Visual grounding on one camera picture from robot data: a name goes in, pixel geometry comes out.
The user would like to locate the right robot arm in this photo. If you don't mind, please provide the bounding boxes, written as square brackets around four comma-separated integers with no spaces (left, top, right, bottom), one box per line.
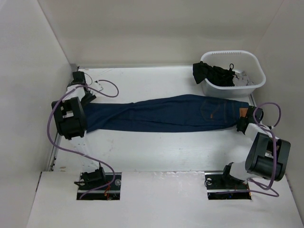
[220,106,291,188]

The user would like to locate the white plastic laundry basket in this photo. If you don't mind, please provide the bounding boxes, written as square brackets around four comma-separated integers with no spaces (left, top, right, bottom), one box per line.
[199,49,266,99]

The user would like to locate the grey white garment in basket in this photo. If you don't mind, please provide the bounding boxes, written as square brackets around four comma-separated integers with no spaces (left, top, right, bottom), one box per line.
[232,71,254,86]

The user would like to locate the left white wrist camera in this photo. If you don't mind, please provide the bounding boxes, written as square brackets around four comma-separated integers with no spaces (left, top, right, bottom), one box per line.
[92,81,104,92]

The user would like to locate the dark blue denim trousers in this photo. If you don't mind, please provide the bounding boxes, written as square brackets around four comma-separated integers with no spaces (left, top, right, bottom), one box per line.
[84,95,249,133]

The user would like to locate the black garment in basket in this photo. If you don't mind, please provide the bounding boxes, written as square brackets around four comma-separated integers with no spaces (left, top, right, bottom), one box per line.
[192,61,235,87]

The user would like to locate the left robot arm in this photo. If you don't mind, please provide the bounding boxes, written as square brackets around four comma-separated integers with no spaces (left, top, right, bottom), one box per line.
[53,71,96,156]

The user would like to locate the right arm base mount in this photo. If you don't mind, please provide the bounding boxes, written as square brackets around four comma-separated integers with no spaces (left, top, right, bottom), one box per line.
[204,163,251,200]

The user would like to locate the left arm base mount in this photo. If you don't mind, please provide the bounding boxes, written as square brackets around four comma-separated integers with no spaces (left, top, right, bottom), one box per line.
[74,167,122,201]

